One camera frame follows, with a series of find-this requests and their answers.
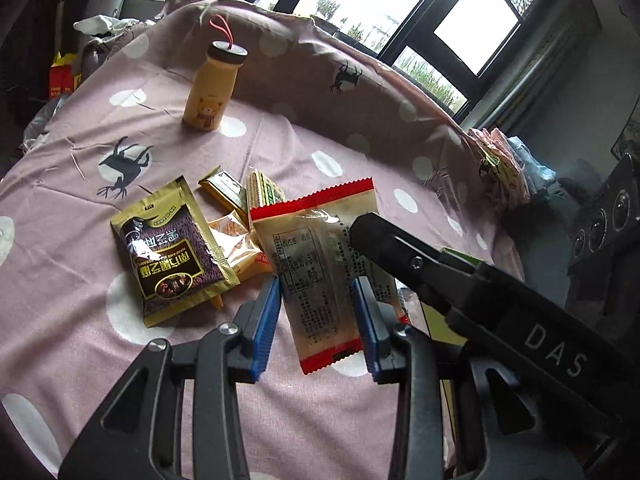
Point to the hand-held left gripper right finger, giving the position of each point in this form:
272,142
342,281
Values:
367,330

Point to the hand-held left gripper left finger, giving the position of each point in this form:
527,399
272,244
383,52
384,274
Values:
265,325

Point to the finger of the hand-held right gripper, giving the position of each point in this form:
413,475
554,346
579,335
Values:
400,255

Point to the green cardboard box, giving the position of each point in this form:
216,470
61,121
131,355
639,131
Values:
442,327

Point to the orange snack packet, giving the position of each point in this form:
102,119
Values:
235,250

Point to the red-edged cream snack packet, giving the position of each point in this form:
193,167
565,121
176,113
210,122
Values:
310,250

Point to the brown and gold snack packet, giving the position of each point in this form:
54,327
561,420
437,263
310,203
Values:
170,255

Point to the yellow and green biscuit pack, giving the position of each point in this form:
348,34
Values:
262,190

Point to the small gold snack bar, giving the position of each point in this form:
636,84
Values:
225,187

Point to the dark grey seat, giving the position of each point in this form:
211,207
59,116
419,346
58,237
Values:
580,185

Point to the light blue cloth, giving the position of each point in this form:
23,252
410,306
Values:
540,165

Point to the yellow bottle with black cap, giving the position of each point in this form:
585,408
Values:
210,85

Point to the clear plastic bag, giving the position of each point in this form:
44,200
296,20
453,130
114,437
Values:
40,120

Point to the red and yellow carton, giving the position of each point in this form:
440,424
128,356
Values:
60,80

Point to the white crumpled bag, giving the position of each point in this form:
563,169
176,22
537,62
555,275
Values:
100,22

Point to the black window frame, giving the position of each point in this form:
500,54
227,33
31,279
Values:
415,15

